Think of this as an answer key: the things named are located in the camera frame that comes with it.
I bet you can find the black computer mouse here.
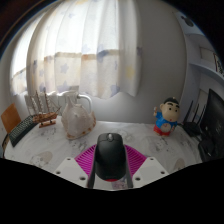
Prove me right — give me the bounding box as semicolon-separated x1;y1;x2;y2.
94;132;128;183

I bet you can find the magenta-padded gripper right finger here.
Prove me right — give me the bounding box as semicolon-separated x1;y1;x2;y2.
123;143;170;190

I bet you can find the large white conch shell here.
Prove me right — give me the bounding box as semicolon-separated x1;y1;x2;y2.
60;94;97;140

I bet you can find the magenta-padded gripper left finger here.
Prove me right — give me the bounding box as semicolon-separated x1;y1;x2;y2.
53;143;98;190

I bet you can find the black router with antennas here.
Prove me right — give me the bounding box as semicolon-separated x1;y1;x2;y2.
181;99;208;138

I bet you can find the white wall shelf unit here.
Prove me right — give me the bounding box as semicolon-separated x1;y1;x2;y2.
173;9;224;111

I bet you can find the white star-print curtain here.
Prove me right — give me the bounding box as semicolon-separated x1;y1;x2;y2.
9;0;143;100

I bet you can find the black keyboard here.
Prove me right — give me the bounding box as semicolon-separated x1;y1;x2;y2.
7;114;39;148

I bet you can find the cartoon boy figure clock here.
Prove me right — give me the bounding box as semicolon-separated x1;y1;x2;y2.
152;96;181;137

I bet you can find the black monitor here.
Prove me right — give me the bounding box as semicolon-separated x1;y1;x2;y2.
198;88;224;163

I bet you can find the white printed tablecloth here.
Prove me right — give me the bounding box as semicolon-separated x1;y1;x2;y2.
3;116;204;175

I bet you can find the wooden model sailing ship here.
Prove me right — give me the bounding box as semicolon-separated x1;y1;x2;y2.
29;89;62;129

